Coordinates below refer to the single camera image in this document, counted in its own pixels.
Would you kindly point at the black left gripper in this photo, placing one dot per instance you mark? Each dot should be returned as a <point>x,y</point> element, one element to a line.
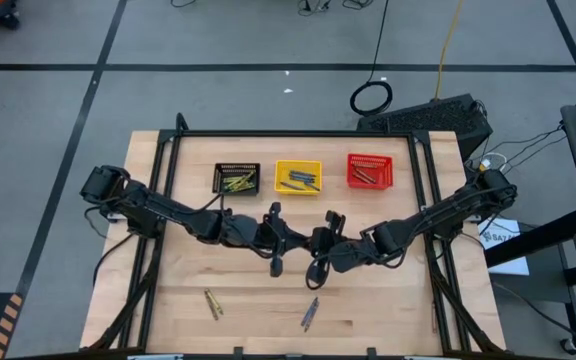
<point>255,232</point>

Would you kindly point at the black caster wheel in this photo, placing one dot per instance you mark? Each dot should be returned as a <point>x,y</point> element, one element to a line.
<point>567,346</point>

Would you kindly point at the black metal table frame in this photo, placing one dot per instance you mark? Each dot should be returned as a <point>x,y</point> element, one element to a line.
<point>293,134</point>

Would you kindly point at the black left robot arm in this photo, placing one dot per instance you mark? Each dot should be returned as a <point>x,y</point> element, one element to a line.
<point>168,207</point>

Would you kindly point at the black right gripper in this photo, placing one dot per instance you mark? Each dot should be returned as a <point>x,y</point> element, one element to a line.
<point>353,255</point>

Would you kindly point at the red plastic basket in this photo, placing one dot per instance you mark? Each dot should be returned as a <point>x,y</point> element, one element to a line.
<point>385,172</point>

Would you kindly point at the black plastic basket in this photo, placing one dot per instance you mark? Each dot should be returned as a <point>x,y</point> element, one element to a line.
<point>218,177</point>

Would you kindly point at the white printed paper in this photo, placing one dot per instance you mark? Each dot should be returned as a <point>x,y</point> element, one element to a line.
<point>510,227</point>

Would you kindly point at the blue crayon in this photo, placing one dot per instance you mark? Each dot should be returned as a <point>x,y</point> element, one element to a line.
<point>312,186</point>
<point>303,174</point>
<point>302,179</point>
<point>310,311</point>
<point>293,186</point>

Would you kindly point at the green crayon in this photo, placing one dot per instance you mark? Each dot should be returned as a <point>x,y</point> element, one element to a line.
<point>249,184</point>
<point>211,304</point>
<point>247,178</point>
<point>233,178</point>
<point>240,188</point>
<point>230,184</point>
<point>216,302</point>

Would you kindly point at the black desk beam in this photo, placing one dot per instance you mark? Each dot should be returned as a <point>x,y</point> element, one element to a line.
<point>538,237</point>

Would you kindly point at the yellow plastic basket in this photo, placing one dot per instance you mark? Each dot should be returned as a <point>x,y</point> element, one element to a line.
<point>280,175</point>

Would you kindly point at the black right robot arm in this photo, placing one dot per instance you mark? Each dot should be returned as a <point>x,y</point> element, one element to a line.
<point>443,210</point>

